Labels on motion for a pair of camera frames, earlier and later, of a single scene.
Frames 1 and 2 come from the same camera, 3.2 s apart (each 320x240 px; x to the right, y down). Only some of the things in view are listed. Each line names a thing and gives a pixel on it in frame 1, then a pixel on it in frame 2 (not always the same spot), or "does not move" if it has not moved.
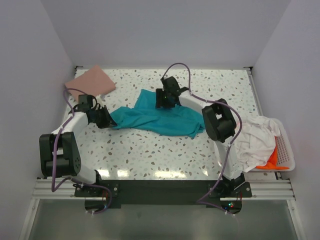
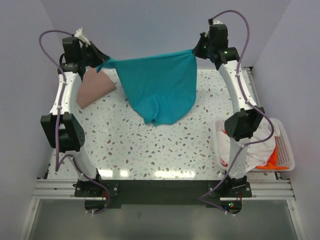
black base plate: [164, 194] does not move
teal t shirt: [145, 115] to [163, 85]
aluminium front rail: [64, 190] does not move
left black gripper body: [101, 118] to [90, 56]
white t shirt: [256, 140] does not move
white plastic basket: [285, 157] does not move
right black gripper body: [163, 98] to [202, 49]
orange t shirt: [272, 163] does not move
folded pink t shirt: [95, 81] does not move
